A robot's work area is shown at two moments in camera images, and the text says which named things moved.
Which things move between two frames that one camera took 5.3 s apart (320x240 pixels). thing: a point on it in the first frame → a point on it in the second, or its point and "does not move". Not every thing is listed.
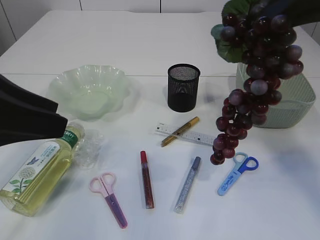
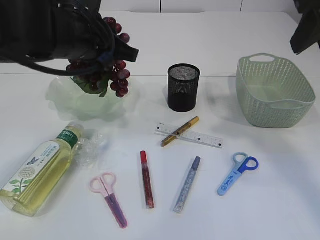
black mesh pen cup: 182,87 does not move
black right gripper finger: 299,12 → 307,33
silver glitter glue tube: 180,205 does not move
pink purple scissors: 104,184 does not move
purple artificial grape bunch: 264,41 → 116,75
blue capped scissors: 242,162 does not move
